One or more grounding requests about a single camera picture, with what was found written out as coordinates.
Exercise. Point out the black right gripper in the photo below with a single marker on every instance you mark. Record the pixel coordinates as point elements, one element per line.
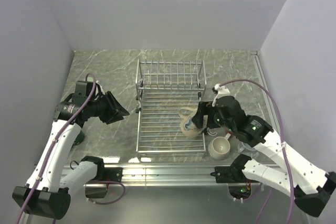
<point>202,109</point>

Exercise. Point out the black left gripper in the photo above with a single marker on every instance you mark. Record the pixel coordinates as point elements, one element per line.
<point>115,110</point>

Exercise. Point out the beige patterned mug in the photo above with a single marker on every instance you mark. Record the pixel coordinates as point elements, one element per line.
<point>188,128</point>

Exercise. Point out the white speckled round mug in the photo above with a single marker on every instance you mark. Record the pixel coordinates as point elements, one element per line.
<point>219,147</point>

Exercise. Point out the dark teal mug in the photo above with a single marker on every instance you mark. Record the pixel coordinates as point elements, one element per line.
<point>79,139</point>

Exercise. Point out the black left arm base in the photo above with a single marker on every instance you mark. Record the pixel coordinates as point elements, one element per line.
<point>98,189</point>

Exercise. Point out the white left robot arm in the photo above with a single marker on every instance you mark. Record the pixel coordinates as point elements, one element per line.
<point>46,192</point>

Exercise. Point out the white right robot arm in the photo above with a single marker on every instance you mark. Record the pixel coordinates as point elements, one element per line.
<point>307,185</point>

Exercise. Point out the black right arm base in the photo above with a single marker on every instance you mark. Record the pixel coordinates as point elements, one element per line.
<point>239,187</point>

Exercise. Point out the white cup holder hooks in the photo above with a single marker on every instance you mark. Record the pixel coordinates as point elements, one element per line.
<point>210,132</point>

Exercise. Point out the light blue mug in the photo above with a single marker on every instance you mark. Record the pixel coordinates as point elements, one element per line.
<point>243,147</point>

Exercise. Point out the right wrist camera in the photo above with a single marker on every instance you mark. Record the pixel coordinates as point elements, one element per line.
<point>219,91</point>

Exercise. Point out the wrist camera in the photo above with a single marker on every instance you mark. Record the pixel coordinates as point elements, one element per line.
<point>81,89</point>
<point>219,91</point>

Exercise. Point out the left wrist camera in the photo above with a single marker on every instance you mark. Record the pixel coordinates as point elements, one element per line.
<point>81,89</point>

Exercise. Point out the metal wire dish rack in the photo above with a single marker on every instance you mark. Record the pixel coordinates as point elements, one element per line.
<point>166,91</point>

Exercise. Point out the aluminium table edge rail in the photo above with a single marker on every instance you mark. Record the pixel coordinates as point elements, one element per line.
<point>115,71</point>

